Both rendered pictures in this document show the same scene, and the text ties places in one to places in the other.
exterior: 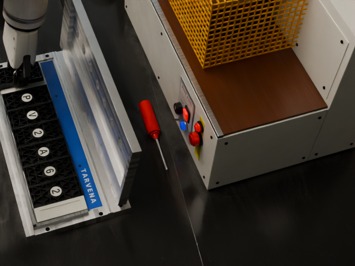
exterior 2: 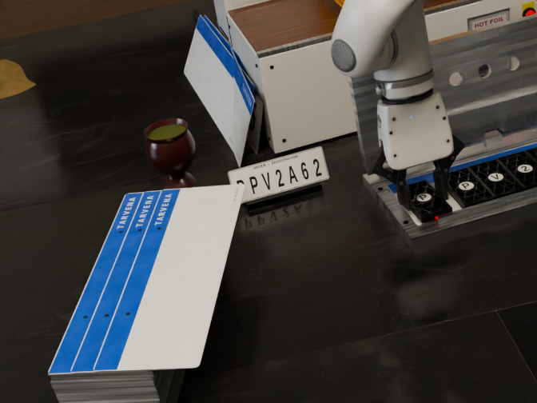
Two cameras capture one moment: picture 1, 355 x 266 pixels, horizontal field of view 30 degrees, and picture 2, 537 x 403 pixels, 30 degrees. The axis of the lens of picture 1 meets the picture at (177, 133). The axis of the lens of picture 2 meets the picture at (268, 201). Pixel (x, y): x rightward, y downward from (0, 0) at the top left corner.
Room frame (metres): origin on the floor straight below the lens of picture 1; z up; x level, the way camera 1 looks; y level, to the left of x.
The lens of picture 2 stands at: (0.81, 1.64, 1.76)
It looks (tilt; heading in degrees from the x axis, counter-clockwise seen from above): 32 degrees down; 286
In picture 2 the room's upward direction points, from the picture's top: 10 degrees counter-clockwise
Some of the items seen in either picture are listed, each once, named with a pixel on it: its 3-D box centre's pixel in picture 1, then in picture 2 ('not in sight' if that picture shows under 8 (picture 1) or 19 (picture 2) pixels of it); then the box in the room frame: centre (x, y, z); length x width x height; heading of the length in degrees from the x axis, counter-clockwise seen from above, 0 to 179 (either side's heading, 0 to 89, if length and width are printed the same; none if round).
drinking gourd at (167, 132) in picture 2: not in sight; (173, 157); (1.35, 0.24, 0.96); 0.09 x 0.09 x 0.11
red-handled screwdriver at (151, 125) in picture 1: (155, 135); not in sight; (0.81, 0.05, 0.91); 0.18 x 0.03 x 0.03; 22
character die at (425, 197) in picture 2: (18, 75); (423, 201); (0.92, 0.36, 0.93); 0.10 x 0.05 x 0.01; 116
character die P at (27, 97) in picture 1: (27, 99); (466, 189); (0.86, 0.33, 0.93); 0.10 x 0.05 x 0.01; 115
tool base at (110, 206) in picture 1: (51, 133); (517, 168); (0.78, 0.26, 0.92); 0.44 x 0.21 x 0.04; 26
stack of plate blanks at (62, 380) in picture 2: not in sight; (145, 299); (1.29, 0.62, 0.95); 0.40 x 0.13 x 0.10; 93
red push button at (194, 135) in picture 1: (195, 139); not in sight; (0.75, -0.04, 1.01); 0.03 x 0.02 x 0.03; 26
